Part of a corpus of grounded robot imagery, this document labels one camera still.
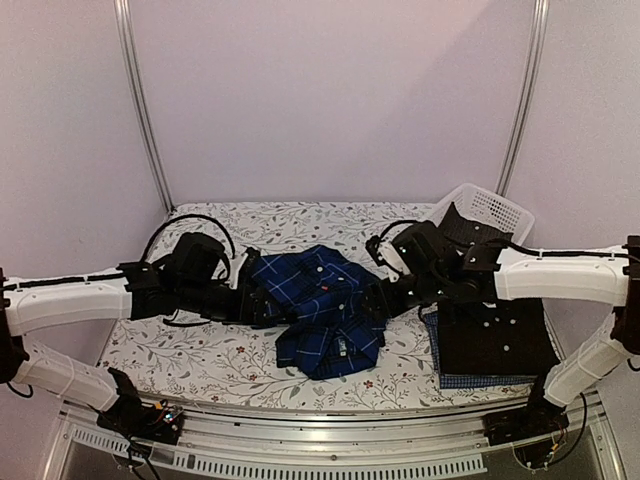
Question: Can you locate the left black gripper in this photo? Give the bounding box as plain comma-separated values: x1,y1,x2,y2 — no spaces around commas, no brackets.
177,279,288,327

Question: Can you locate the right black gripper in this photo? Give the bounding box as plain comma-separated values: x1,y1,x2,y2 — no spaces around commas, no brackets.
356,271,448,322

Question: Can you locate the blue plaid long sleeve shirt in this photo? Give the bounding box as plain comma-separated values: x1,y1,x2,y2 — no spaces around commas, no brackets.
251,245,387,380

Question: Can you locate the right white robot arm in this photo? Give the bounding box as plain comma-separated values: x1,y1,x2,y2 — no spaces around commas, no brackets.
363,221,639,436

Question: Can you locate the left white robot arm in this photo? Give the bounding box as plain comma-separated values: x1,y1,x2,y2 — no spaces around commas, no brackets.
1,233,266,434

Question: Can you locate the floral tablecloth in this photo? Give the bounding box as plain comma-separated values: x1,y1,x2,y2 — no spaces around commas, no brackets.
100,202,530,414

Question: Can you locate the black shirt in basket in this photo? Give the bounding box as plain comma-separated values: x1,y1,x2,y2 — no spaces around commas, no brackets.
438,202,513,246

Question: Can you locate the folded blue checked shirt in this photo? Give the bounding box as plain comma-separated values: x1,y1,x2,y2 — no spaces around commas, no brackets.
418,311,533,390

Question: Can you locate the white plastic basket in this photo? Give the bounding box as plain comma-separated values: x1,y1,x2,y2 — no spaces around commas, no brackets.
429,183,535,245

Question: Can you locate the folded black shirt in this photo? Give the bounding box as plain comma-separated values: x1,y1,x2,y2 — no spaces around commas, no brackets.
437,299,559,377

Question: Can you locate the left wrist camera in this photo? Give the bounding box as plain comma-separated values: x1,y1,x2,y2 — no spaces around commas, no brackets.
230,247,261,289

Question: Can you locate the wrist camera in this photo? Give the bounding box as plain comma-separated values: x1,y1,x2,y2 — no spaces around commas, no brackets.
230,247,261,289
365,235,402,273

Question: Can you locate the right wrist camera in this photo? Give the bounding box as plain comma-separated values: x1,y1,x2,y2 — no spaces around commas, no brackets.
365,235,402,273

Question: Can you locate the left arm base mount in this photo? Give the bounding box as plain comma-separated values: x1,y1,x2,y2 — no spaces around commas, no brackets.
97,367,184,445

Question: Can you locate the aluminium front rail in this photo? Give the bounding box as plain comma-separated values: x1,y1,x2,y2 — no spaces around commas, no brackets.
43,391,628,479

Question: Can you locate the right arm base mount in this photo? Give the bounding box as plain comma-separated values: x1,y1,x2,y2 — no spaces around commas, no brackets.
482,376,569,470

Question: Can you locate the right aluminium post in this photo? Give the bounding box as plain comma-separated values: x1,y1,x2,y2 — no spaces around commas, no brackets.
495,0,550,196

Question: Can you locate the aluminium post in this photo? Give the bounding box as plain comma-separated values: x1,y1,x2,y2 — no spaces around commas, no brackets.
495,0,550,196
113,0,175,214

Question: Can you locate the left aluminium post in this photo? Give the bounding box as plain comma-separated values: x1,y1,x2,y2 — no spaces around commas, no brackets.
113,0,175,214

